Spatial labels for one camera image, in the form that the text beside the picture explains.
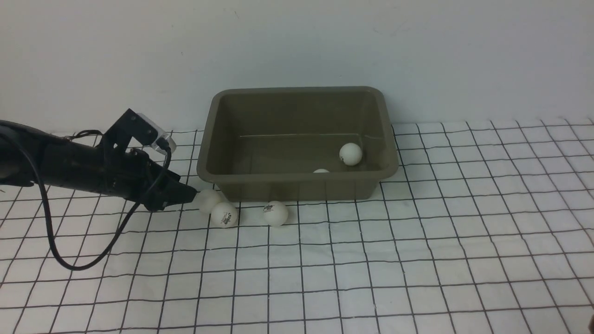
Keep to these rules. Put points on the white ball red logo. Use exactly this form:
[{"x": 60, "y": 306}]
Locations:
[{"x": 225, "y": 215}]

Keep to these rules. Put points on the white black-grid tablecloth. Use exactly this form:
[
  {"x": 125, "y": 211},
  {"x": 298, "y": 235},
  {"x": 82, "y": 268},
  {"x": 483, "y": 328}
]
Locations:
[{"x": 487, "y": 228}]

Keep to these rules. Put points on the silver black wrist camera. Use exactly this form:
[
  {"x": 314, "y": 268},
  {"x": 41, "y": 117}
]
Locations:
[{"x": 137, "y": 126}]

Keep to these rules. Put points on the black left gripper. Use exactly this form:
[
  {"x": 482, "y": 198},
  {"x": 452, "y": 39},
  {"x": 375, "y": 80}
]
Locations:
[{"x": 131, "y": 175}]

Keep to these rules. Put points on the white ball black logo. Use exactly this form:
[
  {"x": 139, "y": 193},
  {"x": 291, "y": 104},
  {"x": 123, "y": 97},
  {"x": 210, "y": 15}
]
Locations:
[{"x": 275, "y": 213}]

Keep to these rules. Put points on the olive green plastic bin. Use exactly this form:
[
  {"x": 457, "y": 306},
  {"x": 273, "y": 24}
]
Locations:
[{"x": 264, "y": 144}]

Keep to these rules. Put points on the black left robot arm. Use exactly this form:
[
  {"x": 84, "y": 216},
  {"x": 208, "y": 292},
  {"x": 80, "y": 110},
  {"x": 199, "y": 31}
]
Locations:
[{"x": 30, "y": 156}]

